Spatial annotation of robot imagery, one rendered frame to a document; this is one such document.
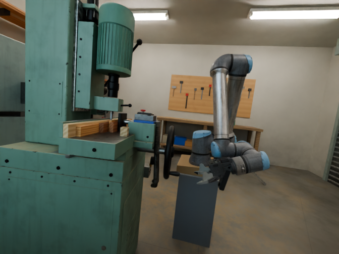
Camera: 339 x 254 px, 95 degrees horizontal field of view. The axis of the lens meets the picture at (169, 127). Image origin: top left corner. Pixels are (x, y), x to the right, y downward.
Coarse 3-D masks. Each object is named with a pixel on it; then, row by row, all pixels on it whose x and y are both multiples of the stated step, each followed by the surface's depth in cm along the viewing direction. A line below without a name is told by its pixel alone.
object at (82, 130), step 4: (88, 124) 66; (92, 124) 67; (96, 124) 70; (76, 128) 59; (80, 128) 59; (84, 128) 61; (88, 128) 64; (92, 128) 67; (96, 128) 70; (76, 132) 59; (80, 132) 59; (84, 132) 61; (88, 132) 64; (92, 132) 67; (96, 132) 70; (76, 136) 59; (80, 136) 59
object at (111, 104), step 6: (96, 96) 82; (96, 102) 82; (102, 102) 82; (108, 102) 82; (114, 102) 81; (120, 102) 84; (96, 108) 82; (102, 108) 82; (108, 108) 82; (114, 108) 82; (120, 108) 84
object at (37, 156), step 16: (16, 144) 74; (32, 144) 77; (0, 160) 69; (16, 160) 68; (32, 160) 68; (48, 160) 67; (64, 160) 67; (80, 160) 66; (96, 160) 66; (112, 160) 66; (128, 160) 71; (80, 176) 67; (96, 176) 66; (112, 176) 66
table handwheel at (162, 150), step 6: (168, 132) 77; (174, 132) 92; (168, 138) 74; (168, 144) 72; (138, 150) 85; (144, 150) 85; (150, 150) 84; (162, 150) 84; (168, 150) 71; (168, 156) 71; (168, 162) 72; (168, 168) 73; (168, 174) 76
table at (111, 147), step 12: (108, 132) 75; (60, 144) 56; (72, 144) 55; (84, 144) 55; (96, 144) 55; (108, 144) 54; (120, 144) 59; (132, 144) 75; (144, 144) 75; (84, 156) 56; (96, 156) 55; (108, 156) 55
